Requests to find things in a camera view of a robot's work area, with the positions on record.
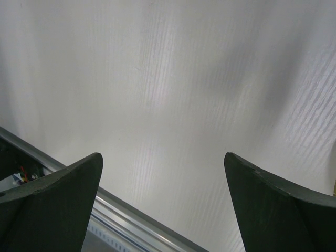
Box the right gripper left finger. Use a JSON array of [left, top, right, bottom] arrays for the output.
[[1, 153, 103, 251]]

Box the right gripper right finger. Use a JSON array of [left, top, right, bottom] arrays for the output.
[[224, 152, 335, 251]]

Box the white perforated cable duct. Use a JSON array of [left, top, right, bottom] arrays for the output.
[[83, 222, 138, 251]]

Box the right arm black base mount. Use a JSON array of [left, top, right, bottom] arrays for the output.
[[1, 139, 45, 185]]

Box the aluminium rail base frame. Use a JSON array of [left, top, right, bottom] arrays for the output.
[[0, 125, 208, 252]]

